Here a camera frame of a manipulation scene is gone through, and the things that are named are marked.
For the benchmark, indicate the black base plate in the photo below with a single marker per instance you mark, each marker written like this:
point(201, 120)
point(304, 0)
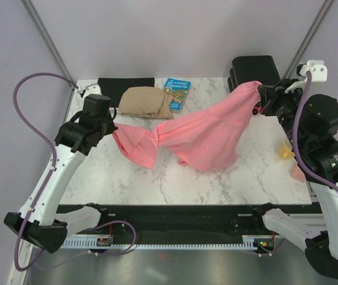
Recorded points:
point(184, 223)

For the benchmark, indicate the pink t shirt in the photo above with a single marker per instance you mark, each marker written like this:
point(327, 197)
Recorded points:
point(205, 140)

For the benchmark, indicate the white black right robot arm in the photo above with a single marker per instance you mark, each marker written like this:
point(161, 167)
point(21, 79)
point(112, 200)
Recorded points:
point(310, 123)

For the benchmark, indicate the yellow mug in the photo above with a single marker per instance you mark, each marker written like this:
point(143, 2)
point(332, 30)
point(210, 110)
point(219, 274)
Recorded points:
point(285, 150)

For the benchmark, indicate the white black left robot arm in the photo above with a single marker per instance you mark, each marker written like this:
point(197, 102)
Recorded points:
point(37, 220)

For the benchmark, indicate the blue treehouse book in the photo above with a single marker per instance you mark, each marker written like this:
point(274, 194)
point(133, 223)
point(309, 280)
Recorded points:
point(178, 90)

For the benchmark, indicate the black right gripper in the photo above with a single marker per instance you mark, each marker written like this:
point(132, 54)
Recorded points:
point(270, 95)

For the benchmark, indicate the right aluminium frame post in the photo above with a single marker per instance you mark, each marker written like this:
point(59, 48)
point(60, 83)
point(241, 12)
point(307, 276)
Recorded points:
point(312, 31)

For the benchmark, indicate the black notebook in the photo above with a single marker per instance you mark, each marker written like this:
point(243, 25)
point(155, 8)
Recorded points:
point(115, 87)

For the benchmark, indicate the black pink drawer unit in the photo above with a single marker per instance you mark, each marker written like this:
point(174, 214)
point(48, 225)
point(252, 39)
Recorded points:
point(255, 78)

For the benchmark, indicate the white slotted cable duct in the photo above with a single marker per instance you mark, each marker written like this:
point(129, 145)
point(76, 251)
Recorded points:
point(99, 242)

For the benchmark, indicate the pink cube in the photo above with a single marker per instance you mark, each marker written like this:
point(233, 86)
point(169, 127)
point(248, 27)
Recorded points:
point(297, 174)

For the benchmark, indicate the left aluminium frame post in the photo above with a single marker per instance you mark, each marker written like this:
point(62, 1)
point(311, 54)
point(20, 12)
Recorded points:
point(46, 38)

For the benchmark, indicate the aluminium frame post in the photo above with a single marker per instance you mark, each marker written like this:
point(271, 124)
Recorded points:
point(312, 31)
point(46, 38)

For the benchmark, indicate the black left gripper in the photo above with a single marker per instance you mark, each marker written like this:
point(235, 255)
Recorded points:
point(111, 127)

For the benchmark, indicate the beige t shirt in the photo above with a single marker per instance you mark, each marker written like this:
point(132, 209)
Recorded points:
point(146, 102)

